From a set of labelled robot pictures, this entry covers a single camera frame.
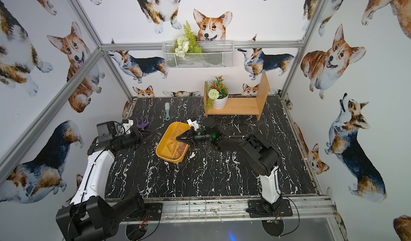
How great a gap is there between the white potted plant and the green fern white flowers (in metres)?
0.22

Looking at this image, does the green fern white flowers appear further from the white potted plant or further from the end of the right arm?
the end of the right arm

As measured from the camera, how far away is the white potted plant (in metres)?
0.94

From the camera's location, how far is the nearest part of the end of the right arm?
0.73 metres

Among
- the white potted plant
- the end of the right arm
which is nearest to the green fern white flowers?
the white potted plant

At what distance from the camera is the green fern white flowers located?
80cm

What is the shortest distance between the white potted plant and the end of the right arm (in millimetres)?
222
